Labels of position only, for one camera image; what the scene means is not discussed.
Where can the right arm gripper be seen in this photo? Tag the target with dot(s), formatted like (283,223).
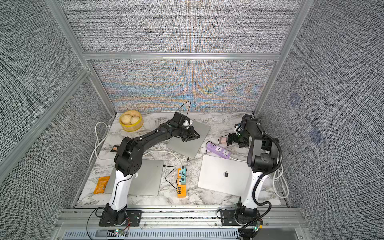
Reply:
(232,139)

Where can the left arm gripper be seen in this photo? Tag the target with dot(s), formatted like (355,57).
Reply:
(192,135)

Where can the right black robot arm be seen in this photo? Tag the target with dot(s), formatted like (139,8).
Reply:
(264,158)

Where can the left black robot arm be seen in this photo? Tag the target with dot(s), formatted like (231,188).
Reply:
(128,160)

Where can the silver laptop at back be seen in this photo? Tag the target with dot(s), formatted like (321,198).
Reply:
(191,148)

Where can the pink charger plug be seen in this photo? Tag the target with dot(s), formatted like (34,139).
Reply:
(223,140)

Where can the teal charger plug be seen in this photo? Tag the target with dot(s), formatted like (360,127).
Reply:
(183,175)

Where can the silver laptop front right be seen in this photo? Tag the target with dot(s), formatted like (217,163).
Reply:
(223,175)

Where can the purple power strip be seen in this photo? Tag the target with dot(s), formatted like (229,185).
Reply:
(218,150)

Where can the right steamed bun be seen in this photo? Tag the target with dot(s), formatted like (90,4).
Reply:
(134,120)

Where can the steamed bun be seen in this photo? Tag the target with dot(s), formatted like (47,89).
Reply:
(126,119)
(134,120)

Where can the orange power strip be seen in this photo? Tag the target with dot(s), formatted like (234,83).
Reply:
(181,189)

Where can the yellow wooden steamer basket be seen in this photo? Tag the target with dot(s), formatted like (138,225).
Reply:
(134,127)

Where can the left steamed bun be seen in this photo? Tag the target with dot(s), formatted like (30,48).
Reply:
(126,119)

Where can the small black snack packet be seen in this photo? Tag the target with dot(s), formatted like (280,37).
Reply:
(114,148)

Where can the orange snack packet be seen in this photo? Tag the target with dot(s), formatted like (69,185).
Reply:
(101,185)

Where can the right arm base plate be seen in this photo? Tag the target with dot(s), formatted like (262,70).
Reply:
(229,218)

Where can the aluminium front rail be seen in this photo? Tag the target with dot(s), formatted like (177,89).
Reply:
(197,222)

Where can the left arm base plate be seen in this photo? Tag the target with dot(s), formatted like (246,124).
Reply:
(121,218)

